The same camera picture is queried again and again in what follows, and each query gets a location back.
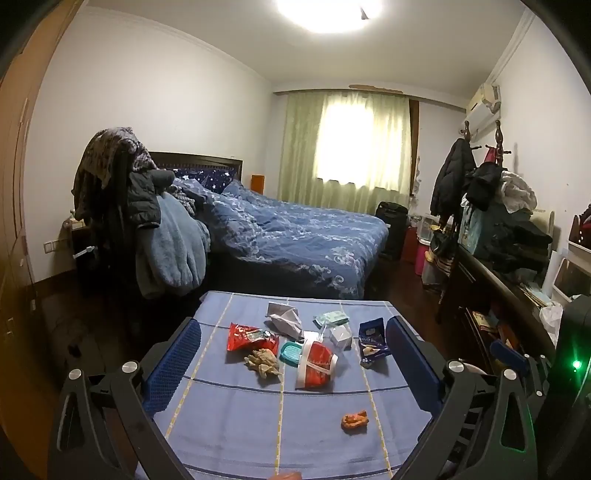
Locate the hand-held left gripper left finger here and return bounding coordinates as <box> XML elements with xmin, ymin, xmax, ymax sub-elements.
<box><xmin>47</xmin><ymin>318</ymin><xmax>204</xmax><ymax>480</ymax></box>

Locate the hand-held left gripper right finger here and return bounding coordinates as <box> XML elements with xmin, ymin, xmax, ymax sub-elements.
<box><xmin>385</xmin><ymin>316</ymin><xmax>541</xmax><ymax>480</ymax></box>

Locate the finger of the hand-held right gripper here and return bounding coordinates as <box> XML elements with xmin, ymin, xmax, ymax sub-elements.
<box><xmin>490</xmin><ymin>340</ymin><xmax>555</xmax><ymax>402</ymax></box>

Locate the white paper sheet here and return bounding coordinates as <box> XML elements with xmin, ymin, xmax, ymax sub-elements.
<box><xmin>265</xmin><ymin>302</ymin><xmax>306</xmax><ymax>341</ymax></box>

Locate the blue snack packet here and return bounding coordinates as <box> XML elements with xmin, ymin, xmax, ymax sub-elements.
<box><xmin>359</xmin><ymin>318</ymin><xmax>393</xmax><ymax>368</ymax></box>

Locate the white plastic bag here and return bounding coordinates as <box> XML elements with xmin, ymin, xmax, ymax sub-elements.
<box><xmin>539</xmin><ymin>302</ymin><xmax>565</xmax><ymax>347</ymax></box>

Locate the dark wooden dresser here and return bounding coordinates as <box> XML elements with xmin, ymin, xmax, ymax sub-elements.
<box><xmin>438</xmin><ymin>242</ymin><xmax>561</xmax><ymax>374</ymax></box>

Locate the red snack packet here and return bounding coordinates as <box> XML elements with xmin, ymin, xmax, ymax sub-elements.
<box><xmin>227</xmin><ymin>322</ymin><xmax>280</xmax><ymax>354</ymax></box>

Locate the blue checked tablecloth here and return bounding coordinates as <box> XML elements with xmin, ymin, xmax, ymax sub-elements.
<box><xmin>152</xmin><ymin>291</ymin><xmax>437</xmax><ymax>480</ymax></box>

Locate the crumpled brown wrapper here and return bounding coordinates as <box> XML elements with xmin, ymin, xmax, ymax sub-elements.
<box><xmin>243</xmin><ymin>348</ymin><xmax>283</xmax><ymax>380</ymax></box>

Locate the green wet wipe packet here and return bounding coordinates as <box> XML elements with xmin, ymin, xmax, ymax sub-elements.
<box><xmin>313</xmin><ymin>309</ymin><xmax>350</xmax><ymax>330</ymax></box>

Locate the red and white packet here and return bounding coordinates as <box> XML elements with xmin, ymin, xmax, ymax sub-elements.
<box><xmin>295</xmin><ymin>329</ymin><xmax>341</xmax><ymax>391</ymax></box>

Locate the striped bag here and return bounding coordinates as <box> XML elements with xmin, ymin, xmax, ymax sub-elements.
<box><xmin>426</xmin><ymin>255</ymin><xmax>457</xmax><ymax>278</ymax></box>

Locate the light blue fleece blanket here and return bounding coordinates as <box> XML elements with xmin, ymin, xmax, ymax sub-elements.
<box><xmin>135</xmin><ymin>191</ymin><xmax>212</xmax><ymax>300</ymax></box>

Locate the teal plastic lid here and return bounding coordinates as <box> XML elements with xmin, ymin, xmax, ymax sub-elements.
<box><xmin>280</xmin><ymin>342</ymin><xmax>304</xmax><ymax>369</ymax></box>

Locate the white storage shelf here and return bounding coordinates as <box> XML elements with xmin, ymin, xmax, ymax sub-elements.
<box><xmin>545</xmin><ymin>203</ymin><xmax>591</xmax><ymax>305</ymax></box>

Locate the red bin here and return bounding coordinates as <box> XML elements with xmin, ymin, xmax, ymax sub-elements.
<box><xmin>401</xmin><ymin>224</ymin><xmax>422</xmax><ymax>265</ymax></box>

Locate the black handbag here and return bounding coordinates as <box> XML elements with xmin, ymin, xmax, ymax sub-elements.
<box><xmin>429</xmin><ymin>230</ymin><xmax>459</xmax><ymax>260</ymax></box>

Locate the pile of dark clothes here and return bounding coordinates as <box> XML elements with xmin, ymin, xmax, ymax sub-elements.
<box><xmin>464</xmin><ymin>162</ymin><xmax>554</xmax><ymax>283</ymax></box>

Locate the teal printed box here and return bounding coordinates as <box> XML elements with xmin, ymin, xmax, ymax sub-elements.
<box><xmin>458</xmin><ymin>203</ymin><xmax>485</xmax><ymax>254</ymax></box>

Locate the black suitcase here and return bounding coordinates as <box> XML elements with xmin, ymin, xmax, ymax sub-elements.
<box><xmin>374</xmin><ymin>200</ymin><xmax>410</xmax><ymax>261</ymax></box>

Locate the clear storage box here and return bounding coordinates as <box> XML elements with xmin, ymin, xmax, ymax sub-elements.
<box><xmin>417</xmin><ymin>213</ymin><xmax>440</xmax><ymax>243</ymax></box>

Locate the dark puffer jacket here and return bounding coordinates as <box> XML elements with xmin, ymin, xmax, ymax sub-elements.
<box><xmin>126</xmin><ymin>168</ymin><xmax>176</xmax><ymax>228</ymax></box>

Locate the white crumpled cloth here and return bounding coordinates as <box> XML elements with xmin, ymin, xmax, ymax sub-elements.
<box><xmin>500</xmin><ymin>170</ymin><xmax>539</xmax><ymax>214</ymax></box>

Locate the blue patterned duvet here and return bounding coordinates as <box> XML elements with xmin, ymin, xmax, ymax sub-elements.
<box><xmin>175</xmin><ymin>179</ymin><xmax>389</xmax><ymax>301</ymax></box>

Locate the star print pillow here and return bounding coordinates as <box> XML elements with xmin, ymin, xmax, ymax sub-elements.
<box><xmin>174</xmin><ymin>167</ymin><xmax>236</xmax><ymax>193</ymax></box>

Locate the black hanging jacket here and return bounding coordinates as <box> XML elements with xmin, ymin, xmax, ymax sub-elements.
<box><xmin>430</xmin><ymin>137</ymin><xmax>478</xmax><ymax>217</ymax></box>

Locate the dark wooden headboard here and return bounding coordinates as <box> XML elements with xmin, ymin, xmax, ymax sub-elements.
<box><xmin>148</xmin><ymin>151</ymin><xmax>244</xmax><ymax>183</ymax></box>

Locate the wooden coat rack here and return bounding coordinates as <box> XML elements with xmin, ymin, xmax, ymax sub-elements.
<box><xmin>459</xmin><ymin>119</ymin><xmax>513</xmax><ymax>160</ymax></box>

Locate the grey patterned blanket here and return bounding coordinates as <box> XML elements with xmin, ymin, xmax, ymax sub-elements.
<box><xmin>72</xmin><ymin>126</ymin><xmax>158</xmax><ymax>221</ymax></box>

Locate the pale green curtain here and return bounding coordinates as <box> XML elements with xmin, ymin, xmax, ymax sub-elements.
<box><xmin>278</xmin><ymin>90</ymin><xmax>413</xmax><ymax>215</ymax></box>

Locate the white air conditioner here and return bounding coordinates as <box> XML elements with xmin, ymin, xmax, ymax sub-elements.
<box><xmin>464</xmin><ymin>83</ymin><xmax>502</xmax><ymax>129</ymax></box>

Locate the round ceiling lamp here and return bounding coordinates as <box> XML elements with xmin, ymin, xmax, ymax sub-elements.
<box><xmin>276</xmin><ymin>0</ymin><xmax>385</xmax><ymax>34</ymax></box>

